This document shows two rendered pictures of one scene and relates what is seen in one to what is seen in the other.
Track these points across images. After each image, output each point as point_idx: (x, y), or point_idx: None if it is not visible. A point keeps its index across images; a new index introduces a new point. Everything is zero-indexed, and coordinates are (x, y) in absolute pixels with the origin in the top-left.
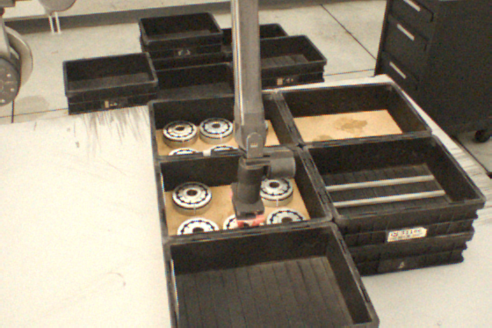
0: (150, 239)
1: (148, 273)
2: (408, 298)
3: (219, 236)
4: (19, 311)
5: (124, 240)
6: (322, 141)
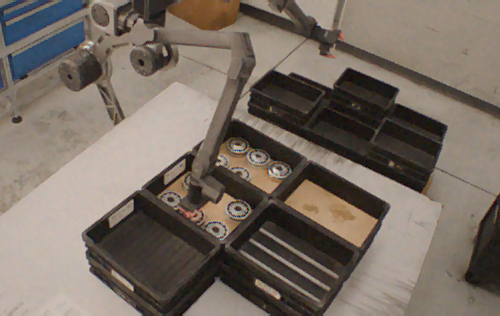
0: None
1: None
2: None
3: (161, 206)
4: (91, 178)
5: None
6: (286, 204)
